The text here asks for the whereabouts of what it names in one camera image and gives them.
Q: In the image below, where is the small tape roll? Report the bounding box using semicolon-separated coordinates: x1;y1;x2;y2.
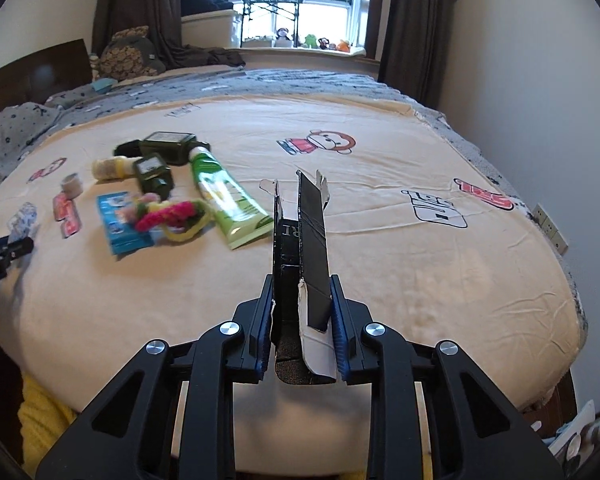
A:
60;172;83;200

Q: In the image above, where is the grey patterned blanket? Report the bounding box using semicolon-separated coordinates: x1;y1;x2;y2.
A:
0;65;517;195

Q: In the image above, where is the blue packet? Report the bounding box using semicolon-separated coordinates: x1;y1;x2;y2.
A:
96;192;155;257

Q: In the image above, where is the yellow fleece blanket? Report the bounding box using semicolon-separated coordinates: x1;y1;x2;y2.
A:
18;373;78;478

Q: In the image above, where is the yellow cream bottle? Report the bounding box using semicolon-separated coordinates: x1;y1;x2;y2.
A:
92;156;138;182

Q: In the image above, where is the beige cartoon bed sheet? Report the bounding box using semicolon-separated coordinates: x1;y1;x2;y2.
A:
0;96;581;479

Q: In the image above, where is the dark green box bottle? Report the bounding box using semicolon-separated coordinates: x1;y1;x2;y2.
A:
132;154;174;200

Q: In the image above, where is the dark wooden headboard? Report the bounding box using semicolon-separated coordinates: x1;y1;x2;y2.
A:
0;39;92;112

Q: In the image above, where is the green white tube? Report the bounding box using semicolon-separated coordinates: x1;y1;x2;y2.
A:
189;146;274;249

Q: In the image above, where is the brown patterned pillow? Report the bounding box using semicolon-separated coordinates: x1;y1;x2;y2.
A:
96;26;166;81

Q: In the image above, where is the left dark curtain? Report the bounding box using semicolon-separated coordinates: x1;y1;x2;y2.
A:
92;0;245;70

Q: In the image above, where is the dark curtain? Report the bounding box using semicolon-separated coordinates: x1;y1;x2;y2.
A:
92;0;245;70
365;0;452;108

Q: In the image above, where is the white storage box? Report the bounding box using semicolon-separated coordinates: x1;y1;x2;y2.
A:
181;9;242;49

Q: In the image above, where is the metal rack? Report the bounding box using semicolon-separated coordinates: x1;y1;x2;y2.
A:
236;0;306;48

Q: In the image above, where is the right dark curtain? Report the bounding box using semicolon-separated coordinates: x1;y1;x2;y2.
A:
365;0;452;108

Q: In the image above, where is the wall power socket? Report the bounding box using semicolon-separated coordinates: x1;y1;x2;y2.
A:
532;204;568;256

